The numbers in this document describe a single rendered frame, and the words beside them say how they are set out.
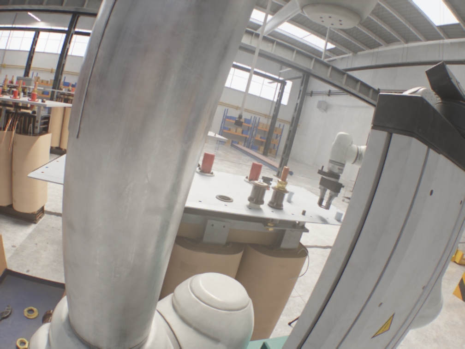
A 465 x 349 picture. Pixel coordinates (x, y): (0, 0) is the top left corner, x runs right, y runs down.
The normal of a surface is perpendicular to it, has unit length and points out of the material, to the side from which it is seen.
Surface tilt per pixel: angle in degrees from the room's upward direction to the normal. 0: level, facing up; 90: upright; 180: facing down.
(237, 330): 64
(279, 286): 90
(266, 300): 90
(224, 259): 90
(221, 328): 60
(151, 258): 98
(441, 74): 90
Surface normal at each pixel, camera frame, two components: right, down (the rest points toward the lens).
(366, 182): -0.92, -0.16
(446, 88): -0.06, 0.96
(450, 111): -0.79, -0.08
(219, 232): 0.27, 0.25
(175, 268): -0.43, 0.07
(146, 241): 0.62, 0.44
